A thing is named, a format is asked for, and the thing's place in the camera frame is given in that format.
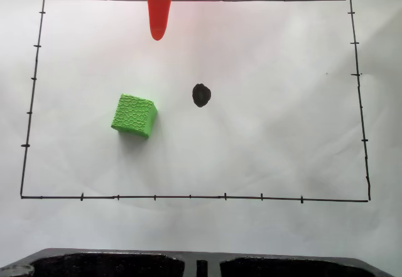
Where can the black dot mark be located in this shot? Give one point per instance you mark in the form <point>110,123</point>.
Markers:
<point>201,95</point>

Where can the green textured cube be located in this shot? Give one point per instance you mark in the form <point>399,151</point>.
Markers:
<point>133,115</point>

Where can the white paper sheet drawn frame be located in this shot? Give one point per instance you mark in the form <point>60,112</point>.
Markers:
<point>251,151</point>

